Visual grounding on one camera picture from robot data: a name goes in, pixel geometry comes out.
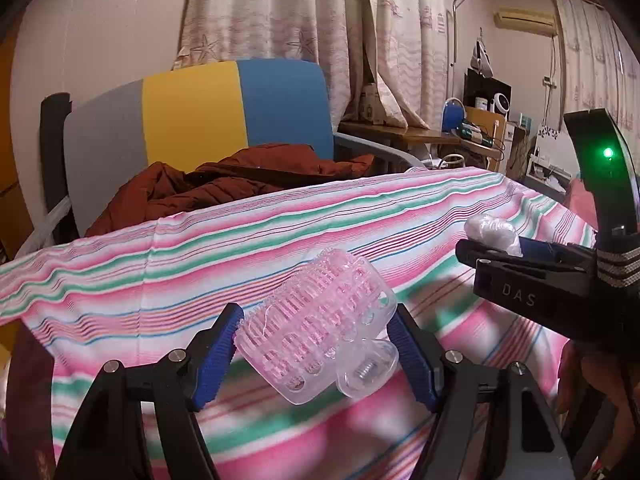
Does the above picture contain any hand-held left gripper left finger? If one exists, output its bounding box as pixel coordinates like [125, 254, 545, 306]
[54, 302, 246, 480]

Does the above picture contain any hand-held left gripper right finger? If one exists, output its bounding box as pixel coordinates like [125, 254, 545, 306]
[386, 305, 576, 480]

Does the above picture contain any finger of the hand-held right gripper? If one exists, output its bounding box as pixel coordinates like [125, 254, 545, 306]
[455, 239, 599, 282]

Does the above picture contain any white plastic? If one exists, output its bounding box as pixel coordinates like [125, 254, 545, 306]
[463, 213, 522, 257]

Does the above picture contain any pink plastic roller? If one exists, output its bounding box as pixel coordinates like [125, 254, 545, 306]
[233, 248, 400, 405]

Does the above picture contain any person's right hand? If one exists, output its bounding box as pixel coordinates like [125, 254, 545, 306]
[556, 337, 632, 442]

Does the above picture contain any pink red cloth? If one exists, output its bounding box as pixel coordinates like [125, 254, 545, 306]
[564, 176, 602, 227]

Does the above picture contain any striped pink green tablecloth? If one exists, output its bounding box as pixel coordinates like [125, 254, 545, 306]
[0, 166, 602, 480]

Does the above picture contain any white round device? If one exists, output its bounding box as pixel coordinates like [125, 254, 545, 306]
[487, 91, 512, 122]

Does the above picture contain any blue round container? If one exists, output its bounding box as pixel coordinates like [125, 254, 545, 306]
[440, 98, 467, 134]

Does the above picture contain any patterned side curtain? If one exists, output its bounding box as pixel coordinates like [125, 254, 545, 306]
[551, 0, 640, 128]

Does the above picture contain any dark red jacket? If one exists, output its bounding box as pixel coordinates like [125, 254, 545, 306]
[85, 142, 377, 239]

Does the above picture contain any black box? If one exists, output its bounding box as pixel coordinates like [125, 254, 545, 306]
[463, 67, 512, 111]

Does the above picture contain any wooden desk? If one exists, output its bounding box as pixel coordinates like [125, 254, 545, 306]
[337, 119, 507, 172]

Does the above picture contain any metal pole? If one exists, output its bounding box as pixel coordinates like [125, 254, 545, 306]
[449, 0, 479, 107]

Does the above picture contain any small white box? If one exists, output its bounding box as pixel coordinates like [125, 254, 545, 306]
[359, 84, 389, 124]

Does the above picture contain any grey yellow blue chair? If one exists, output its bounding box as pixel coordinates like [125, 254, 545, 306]
[20, 59, 427, 251]

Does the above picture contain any wooden wardrobe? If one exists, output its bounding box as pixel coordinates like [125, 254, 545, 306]
[0, 25, 37, 263]

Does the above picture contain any patterned beige curtain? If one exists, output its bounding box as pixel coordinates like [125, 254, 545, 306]
[172, 0, 452, 129]

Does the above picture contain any wall air conditioner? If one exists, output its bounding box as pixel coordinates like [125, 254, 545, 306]
[493, 7, 559, 37]

